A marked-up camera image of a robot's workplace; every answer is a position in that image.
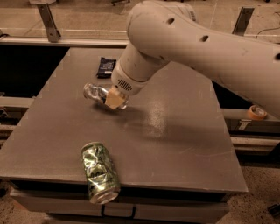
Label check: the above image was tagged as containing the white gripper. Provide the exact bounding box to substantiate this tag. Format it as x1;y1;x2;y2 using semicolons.
105;43;168;109

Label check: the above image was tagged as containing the crushed silver redbull can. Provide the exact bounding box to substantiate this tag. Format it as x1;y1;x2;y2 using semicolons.
83;83;129;109

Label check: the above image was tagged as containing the crushed green can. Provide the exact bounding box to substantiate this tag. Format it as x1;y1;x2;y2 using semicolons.
80;142;121;204

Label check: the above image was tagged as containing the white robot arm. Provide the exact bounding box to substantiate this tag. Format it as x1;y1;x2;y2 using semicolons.
111;1;280;117

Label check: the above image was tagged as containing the dark blue snack packet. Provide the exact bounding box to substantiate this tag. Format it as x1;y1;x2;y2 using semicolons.
96;57;116;79

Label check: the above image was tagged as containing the grey drawer front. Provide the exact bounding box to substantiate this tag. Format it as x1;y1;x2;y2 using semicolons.
10;189;228;224

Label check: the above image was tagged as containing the orange tape roll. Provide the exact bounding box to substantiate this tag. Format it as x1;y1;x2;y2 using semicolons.
248;105;267;120

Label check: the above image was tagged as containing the left metal rail bracket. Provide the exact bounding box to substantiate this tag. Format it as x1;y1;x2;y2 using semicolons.
37;3;61;43

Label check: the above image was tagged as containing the metal rail bracket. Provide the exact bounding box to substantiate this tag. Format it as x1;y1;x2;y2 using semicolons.
37;3;61;43
233;7;255;36

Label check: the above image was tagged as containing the black drawer handle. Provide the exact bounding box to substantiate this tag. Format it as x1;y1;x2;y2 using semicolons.
101;203;137;219

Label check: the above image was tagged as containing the right metal rail bracket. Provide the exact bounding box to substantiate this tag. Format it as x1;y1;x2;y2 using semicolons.
233;7;255;36

